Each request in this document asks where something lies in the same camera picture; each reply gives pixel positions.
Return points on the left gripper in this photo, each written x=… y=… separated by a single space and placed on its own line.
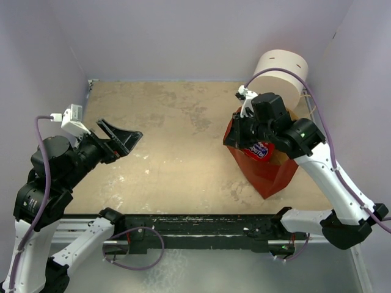
x=120 y=143

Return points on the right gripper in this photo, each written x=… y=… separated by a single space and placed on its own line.
x=234 y=137

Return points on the red paper bag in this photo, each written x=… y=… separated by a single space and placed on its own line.
x=267 y=178

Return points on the large red snack bag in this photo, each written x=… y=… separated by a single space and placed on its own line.
x=260 y=151

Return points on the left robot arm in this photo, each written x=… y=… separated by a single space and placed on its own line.
x=57 y=168

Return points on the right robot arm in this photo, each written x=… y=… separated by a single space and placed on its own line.
x=352 y=216

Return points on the cream cylindrical container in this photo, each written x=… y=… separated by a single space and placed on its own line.
x=278 y=82

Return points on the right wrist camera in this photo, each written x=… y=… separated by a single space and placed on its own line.
x=245 y=96

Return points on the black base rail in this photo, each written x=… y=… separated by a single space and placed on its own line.
x=260 y=233

